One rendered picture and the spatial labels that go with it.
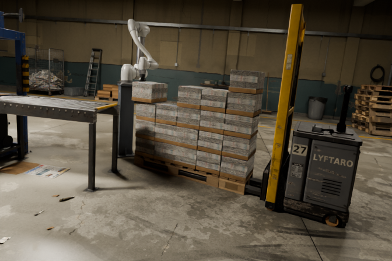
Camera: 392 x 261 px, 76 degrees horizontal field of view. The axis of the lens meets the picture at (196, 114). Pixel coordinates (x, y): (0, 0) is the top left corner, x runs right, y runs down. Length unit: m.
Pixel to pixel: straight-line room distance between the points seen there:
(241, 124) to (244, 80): 0.46
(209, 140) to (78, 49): 9.15
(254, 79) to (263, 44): 7.13
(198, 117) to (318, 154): 1.25
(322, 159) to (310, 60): 7.70
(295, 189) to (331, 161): 0.40
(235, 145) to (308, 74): 7.48
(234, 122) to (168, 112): 0.80
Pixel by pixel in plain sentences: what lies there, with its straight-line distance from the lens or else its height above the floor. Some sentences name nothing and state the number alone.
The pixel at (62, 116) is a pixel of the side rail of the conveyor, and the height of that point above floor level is 0.71.
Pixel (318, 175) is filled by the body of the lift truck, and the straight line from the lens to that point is 2.48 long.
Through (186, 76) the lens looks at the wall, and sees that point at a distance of 9.67.
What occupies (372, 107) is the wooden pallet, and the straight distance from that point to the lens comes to 8.06.
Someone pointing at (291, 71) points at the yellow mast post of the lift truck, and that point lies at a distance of 2.33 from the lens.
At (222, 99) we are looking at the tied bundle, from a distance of 2.66.
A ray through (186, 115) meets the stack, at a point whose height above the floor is 0.74.
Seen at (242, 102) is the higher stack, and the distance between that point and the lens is 2.60.
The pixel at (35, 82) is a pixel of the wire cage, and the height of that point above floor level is 0.45.
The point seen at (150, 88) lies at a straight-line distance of 3.03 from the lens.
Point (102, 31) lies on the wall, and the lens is 10.89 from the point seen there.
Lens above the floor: 1.22
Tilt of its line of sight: 9 degrees down
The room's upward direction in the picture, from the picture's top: 5 degrees clockwise
